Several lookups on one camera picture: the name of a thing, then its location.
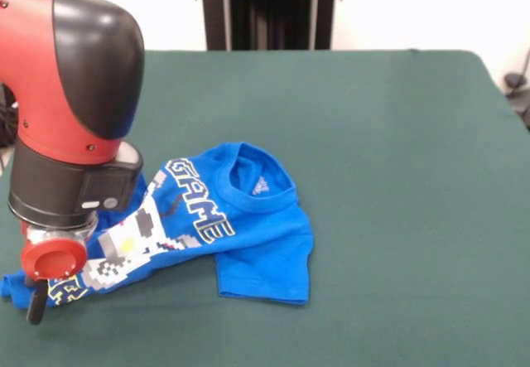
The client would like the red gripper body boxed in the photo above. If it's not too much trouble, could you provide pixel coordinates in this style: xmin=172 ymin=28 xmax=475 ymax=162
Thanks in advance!
xmin=19 ymin=221 xmax=89 ymax=285

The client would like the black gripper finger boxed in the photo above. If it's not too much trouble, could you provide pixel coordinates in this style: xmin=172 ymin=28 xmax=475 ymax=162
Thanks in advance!
xmin=26 ymin=279 xmax=50 ymax=326

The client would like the blue printed t-shirt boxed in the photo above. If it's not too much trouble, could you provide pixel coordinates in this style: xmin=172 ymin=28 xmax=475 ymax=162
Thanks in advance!
xmin=0 ymin=141 xmax=316 ymax=311

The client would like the black floor stand base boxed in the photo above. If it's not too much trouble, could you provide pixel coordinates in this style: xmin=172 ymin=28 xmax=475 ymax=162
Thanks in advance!
xmin=0 ymin=85 xmax=20 ymax=149
xmin=503 ymin=72 xmax=530 ymax=132

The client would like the dark green table cloth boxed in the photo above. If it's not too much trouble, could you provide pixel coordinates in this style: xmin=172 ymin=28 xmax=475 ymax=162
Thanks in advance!
xmin=0 ymin=49 xmax=530 ymax=367

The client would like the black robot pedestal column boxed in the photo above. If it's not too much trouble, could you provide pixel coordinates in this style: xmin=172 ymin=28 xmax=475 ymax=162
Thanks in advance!
xmin=194 ymin=0 xmax=344 ymax=51

